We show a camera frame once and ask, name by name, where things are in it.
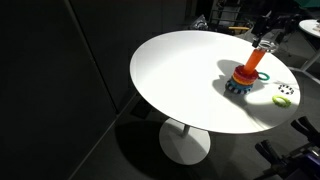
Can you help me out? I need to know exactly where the lime green bumpy ring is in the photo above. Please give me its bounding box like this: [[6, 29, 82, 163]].
[[271, 94, 292, 109]]

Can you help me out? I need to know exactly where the orange stacking stake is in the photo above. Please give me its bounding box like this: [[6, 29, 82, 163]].
[[242, 48, 267, 75]]

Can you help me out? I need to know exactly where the ring stacker toy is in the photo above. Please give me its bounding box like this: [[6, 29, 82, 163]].
[[233, 64, 260, 84]]

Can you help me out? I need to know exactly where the orange stacking ring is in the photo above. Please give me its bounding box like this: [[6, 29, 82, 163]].
[[232, 74, 256, 87]]

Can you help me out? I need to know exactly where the blue stacking ring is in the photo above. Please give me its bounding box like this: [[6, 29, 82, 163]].
[[227, 79, 255, 92]]

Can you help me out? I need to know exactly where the black clamp handle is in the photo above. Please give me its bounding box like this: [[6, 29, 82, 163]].
[[290, 115, 320, 148], [254, 139, 285, 165]]

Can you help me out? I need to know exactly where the small white round table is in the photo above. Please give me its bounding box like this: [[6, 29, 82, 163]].
[[298, 18, 320, 73]]

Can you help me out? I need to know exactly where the small black white checkered ring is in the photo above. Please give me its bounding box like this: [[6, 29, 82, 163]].
[[278, 83, 296, 96]]

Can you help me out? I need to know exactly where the black metal cart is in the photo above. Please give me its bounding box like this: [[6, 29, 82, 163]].
[[189, 0, 255, 36]]

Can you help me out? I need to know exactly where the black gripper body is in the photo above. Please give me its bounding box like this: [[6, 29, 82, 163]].
[[252, 13, 291, 36]]

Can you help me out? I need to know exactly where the dark green ring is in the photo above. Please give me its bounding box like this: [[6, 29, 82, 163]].
[[258, 71, 271, 82]]

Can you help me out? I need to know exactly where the white table pedestal base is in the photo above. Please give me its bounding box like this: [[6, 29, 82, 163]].
[[158, 118, 212, 166]]

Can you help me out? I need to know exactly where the transparent ring with coloured beads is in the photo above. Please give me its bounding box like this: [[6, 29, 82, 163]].
[[256, 39, 280, 54]]

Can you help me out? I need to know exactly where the large black white checkered ring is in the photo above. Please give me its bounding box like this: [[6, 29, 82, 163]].
[[224, 81, 254, 96]]

